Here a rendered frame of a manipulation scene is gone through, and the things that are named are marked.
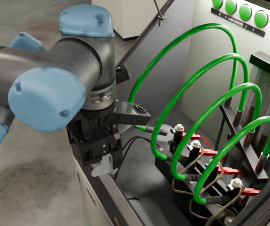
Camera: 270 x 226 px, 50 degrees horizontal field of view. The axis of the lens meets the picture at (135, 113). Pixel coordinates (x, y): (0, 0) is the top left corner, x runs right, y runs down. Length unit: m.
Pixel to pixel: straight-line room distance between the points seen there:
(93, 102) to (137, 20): 3.38
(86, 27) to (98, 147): 0.23
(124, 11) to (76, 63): 3.34
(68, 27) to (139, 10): 3.38
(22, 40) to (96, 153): 0.27
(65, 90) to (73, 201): 1.78
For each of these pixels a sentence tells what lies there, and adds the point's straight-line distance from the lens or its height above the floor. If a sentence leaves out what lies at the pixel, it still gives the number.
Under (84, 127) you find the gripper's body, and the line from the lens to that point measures 0.51.
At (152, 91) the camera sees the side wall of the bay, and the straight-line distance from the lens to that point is 1.21.
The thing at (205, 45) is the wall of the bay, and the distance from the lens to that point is 1.14.
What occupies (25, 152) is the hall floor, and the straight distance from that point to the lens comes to 2.46.
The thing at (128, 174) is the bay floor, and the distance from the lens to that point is 1.12.
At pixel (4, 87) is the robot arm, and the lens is 0.37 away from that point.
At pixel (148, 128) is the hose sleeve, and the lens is 0.82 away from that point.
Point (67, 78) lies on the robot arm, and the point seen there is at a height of 1.53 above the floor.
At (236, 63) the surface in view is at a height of 1.27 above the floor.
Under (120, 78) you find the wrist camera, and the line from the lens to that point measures 0.69.
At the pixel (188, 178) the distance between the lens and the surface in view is 0.78.
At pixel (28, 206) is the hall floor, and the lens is 2.14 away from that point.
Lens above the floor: 1.71
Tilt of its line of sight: 40 degrees down
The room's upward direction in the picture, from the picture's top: straight up
